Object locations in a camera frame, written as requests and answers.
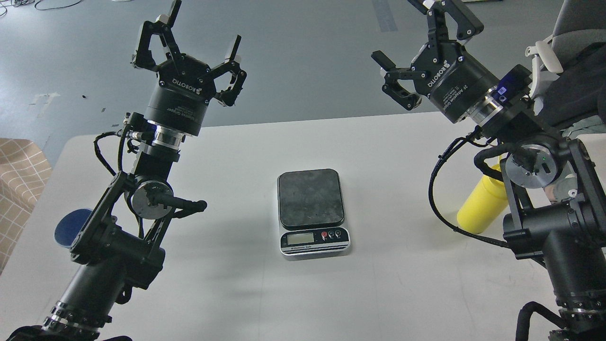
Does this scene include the yellow squeeze bottle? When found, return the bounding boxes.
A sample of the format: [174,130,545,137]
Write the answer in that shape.
[456,175,508,234]

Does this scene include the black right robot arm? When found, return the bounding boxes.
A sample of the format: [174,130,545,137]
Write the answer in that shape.
[372,0,606,341]

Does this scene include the beige checkered cloth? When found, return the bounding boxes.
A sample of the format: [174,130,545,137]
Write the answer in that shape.
[0,138,53,270]

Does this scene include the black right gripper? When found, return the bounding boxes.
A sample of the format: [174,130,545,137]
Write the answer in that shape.
[371,0,502,125]

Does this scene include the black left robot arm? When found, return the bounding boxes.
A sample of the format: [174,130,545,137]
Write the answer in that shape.
[8,0,247,341]

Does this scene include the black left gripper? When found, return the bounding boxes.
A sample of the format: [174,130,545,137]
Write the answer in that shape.
[131,0,248,137]

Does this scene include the grey office chair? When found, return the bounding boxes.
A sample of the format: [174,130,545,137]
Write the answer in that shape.
[537,0,606,138]

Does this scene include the black floor cable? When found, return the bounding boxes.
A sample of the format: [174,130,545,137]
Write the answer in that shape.
[0,0,83,18]

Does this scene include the digital kitchen scale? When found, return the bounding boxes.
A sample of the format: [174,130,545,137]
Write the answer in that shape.
[277,169,351,259]

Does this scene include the blue ribbed cup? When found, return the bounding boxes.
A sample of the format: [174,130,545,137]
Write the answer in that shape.
[54,208,92,248]

